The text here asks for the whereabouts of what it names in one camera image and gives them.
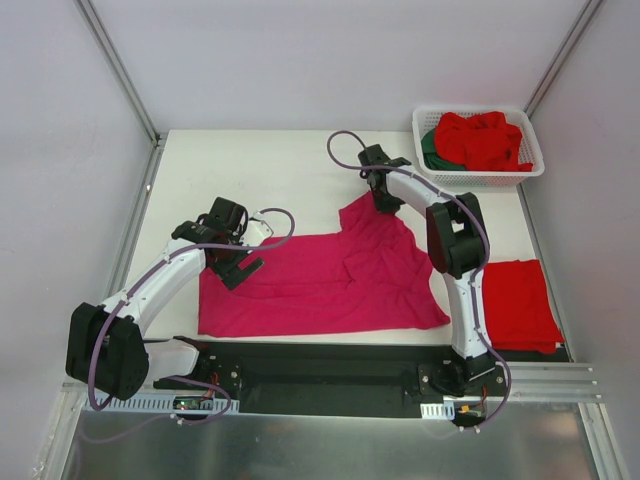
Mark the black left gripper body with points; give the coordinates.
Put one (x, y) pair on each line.
(232, 270)

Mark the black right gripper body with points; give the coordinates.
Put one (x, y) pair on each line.
(383, 198)

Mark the white plastic laundry basket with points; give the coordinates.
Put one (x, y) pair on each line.
(425, 118)

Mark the pink t shirt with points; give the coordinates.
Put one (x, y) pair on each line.
(369, 276)

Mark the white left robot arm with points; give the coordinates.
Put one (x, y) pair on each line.
(106, 346)

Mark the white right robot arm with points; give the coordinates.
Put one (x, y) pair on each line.
(457, 246)

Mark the green t shirt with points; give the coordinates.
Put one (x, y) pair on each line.
(432, 159)

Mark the red crumpled t shirt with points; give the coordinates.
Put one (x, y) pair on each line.
(482, 142)

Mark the folded red t shirt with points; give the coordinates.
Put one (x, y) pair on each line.
(517, 310)

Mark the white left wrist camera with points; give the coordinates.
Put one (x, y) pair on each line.
(257, 232)

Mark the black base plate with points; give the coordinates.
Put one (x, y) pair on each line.
(379, 381)

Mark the aluminium frame rail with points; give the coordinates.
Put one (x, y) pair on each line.
(548, 382)

